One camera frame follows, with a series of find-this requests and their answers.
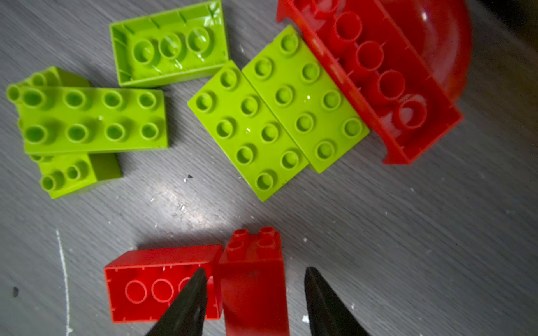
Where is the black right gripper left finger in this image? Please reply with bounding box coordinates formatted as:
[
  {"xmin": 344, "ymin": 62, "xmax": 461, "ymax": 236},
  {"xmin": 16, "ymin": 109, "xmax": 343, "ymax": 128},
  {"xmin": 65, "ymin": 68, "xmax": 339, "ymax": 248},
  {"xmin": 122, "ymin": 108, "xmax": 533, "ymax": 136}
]
[{"xmin": 147, "ymin": 268, "xmax": 207, "ymax": 336}]

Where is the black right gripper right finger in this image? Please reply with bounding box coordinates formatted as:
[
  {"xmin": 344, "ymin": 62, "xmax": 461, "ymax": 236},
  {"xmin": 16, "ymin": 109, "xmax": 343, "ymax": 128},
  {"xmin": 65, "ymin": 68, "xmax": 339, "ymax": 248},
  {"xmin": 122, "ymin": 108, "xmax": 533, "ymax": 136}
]
[{"xmin": 304, "ymin": 267, "xmax": 369, "ymax": 336}]

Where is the red lego pair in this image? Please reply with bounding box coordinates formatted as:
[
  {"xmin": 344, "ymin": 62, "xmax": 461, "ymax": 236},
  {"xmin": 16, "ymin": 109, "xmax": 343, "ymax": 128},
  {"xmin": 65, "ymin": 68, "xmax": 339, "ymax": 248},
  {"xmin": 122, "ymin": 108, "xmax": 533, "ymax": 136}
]
[{"xmin": 104, "ymin": 227, "xmax": 290, "ymax": 335}]

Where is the green square lego plate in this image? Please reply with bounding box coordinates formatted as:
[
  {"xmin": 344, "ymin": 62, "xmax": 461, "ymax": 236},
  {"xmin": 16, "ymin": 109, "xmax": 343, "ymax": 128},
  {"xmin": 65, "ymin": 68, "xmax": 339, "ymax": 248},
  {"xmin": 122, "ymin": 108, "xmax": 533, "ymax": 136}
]
[{"xmin": 188, "ymin": 26, "xmax": 369, "ymax": 201}]

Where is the green L-shaped lego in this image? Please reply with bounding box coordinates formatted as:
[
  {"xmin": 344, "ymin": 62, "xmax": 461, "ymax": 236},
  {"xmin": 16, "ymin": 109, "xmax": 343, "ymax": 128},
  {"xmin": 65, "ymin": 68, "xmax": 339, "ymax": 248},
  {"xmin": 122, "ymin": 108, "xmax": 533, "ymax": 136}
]
[{"xmin": 6, "ymin": 67, "xmax": 169, "ymax": 199}]

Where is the red slope lego brick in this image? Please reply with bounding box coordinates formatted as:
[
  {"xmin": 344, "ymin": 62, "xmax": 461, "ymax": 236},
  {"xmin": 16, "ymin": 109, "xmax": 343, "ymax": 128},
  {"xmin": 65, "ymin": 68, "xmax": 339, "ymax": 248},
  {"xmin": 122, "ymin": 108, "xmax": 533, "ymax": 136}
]
[{"xmin": 276, "ymin": 1, "xmax": 463, "ymax": 165}]

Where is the green small lego brick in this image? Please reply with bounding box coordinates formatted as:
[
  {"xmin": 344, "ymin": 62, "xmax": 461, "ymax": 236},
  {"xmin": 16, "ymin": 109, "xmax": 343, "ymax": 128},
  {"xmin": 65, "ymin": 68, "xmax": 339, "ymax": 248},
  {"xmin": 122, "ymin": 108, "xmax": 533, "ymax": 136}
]
[{"xmin": 109, "ymin": 1, "xmax": 230, "ymax": 88}]

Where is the red arch lego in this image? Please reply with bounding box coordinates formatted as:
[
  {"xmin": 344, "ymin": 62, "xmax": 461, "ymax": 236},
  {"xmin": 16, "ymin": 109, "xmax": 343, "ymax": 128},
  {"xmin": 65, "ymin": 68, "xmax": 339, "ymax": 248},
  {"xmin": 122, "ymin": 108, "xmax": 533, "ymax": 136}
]
[{"xmin": 381, "ymin": 0, "xmax": 472, "ymax": 101}]

